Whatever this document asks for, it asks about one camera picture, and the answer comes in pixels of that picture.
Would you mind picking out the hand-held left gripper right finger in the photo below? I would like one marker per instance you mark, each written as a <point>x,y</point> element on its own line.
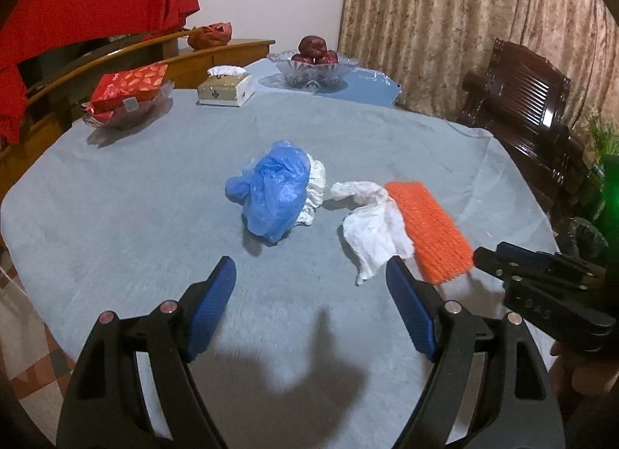
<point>408,304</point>

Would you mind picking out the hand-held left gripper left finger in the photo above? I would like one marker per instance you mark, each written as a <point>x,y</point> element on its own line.
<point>213,304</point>

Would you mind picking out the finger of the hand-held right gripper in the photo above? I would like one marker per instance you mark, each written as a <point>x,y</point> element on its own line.
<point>495,263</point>
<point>546,260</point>

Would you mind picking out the black lined trash bin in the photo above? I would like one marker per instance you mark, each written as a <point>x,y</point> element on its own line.
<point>582,236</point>

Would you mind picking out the orange foam net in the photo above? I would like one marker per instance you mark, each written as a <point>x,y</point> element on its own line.
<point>430,231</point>

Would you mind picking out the large white tissue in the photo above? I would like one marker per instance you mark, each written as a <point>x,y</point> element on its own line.
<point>372,236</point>

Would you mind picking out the blue plastic bag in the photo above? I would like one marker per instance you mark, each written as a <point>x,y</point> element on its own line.
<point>275,188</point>

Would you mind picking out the small white tissue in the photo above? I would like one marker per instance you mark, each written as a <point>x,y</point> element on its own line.
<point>317,183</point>

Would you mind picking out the person's right hand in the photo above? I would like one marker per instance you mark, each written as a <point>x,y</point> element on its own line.
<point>566,371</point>

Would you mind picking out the green flowering plant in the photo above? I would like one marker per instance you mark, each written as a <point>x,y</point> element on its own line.
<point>604,135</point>

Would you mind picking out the dark wooden slatted armchair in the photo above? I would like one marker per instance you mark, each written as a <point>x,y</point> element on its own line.
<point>522,101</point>

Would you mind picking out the glass dish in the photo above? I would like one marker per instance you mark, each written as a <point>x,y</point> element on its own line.
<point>125,118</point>

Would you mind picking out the beige tissue box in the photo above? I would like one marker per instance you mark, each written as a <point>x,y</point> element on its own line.
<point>222,91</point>

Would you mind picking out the red patterned packet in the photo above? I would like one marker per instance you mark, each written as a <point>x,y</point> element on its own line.
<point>128,86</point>

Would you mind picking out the light wooden cabinet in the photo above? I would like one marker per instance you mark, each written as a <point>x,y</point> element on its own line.
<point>193,67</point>

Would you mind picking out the glass fruit bowl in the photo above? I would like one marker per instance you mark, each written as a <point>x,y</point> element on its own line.
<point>314,74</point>

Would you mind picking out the beige floral curtain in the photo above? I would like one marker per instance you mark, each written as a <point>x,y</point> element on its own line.
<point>459,9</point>

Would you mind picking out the dark red apple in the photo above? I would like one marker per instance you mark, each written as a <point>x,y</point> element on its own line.
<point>312,45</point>
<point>301,58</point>
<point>330,57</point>

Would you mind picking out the red ornament on cabinet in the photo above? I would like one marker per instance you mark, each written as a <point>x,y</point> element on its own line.
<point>210,35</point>

